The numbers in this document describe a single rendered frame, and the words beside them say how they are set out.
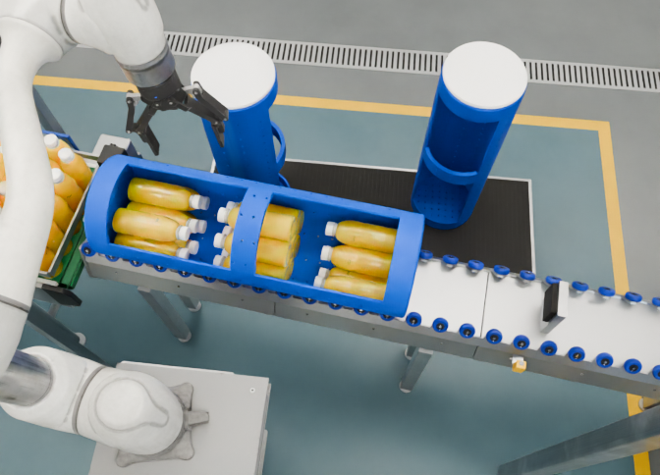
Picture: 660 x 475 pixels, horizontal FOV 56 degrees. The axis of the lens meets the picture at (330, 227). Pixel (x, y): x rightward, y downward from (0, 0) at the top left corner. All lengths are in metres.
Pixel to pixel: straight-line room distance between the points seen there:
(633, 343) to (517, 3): 2.46
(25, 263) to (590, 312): 1.51
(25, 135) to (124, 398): 0.61
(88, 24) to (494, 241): 2.13
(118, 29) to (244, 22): 2.72
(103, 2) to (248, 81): 1.12
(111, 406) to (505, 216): 2.01
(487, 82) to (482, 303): 0.73
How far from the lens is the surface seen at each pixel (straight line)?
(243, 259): 1.59
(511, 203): 2.93
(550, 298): 1.76
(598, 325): 1.93
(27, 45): 1.10
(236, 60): 2.14
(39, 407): 1.42
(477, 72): 2.14
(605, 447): 1.69
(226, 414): 1.59
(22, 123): 1.01
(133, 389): 1.37
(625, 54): 3.88
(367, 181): 2.88
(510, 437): 2.74
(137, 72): 1.09
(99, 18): 1.02
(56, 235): 1.96
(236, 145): 2.19
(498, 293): 1.87
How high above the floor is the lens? 2.62
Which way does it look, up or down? 64 degrees down
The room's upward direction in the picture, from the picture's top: straight up
